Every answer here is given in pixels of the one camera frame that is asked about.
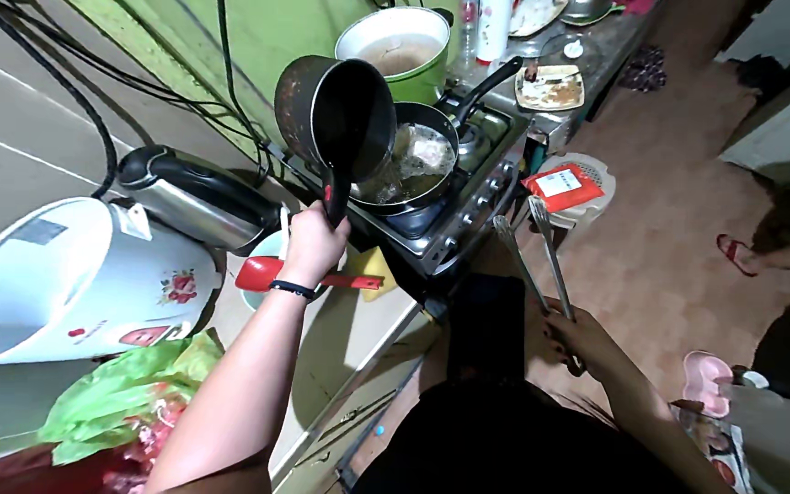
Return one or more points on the person's right hand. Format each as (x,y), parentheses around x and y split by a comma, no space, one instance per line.
(590,341)

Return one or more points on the person's left hand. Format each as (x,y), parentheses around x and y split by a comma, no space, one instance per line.
(313,248)

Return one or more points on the person's right fingers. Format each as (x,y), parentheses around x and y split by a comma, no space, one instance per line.
(556,335)

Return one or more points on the person's left thumb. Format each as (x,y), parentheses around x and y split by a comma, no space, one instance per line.
(342,230)

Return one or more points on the person's left fingers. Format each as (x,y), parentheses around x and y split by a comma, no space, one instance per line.
(306,215)

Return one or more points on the metal tongs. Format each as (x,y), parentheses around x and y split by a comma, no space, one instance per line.
(554,264)

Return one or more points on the person's left forearm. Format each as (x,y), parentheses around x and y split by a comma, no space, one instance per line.
(241,384)

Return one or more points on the person's right forearm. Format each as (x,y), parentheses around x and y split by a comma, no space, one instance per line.
(662,418)

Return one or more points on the yellow sponge cloth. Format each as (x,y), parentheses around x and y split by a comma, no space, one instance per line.
(373,273)

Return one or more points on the red spatula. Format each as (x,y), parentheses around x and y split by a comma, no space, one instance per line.
(258,274)

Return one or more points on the light green bowl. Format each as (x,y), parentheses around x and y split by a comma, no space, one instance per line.
(252,299)

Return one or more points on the black and silver electric kettle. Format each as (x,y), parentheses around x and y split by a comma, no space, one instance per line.
(193,206)

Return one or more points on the fried food in oil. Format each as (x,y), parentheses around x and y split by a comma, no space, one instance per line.
(429,152)

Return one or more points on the gas stove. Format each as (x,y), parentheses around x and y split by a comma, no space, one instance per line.
(460,226)

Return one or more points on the person's body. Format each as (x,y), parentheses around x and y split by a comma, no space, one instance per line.
(511,446)

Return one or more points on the red packet with white label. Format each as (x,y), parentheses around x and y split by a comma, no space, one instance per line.
(587,197)

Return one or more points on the kitchen counter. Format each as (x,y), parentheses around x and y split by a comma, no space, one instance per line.
(326,370)

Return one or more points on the pink plastic container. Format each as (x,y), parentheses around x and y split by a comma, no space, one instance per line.
(703,381)

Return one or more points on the white plastic stool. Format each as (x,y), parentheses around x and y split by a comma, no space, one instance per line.
(602,180)

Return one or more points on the white rice cooker, rose print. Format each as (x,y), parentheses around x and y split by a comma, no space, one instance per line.
(141,281)

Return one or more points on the green pot with white inside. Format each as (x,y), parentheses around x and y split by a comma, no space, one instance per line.
(433,77)

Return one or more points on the red flip-flop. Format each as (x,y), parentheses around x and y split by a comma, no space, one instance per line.
(731,252)

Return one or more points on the black frying pan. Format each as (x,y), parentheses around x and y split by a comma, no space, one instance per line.
(484,89)

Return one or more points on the clear plastic bottle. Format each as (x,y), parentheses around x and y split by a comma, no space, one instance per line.
(468,34)

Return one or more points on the cream square plate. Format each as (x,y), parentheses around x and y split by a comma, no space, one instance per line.
(551,96)

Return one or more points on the white floral thermos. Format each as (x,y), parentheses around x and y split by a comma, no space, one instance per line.
(493,31)

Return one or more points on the green plastic bag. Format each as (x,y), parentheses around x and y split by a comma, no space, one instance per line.
(110,401)

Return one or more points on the pink and clear plastic bag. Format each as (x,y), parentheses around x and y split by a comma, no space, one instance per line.
(151,442)

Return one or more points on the dark patterned cloth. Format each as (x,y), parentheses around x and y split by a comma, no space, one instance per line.
(644,71)

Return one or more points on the white oval plate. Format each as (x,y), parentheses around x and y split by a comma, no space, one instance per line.
(532,17)

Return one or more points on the metal countertop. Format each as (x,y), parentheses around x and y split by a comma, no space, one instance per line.
(604,48)

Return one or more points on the white cabinet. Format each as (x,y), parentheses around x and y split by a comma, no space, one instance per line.
(779,130)

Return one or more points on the metal pot on green plate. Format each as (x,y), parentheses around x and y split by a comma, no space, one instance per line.
(581,10)

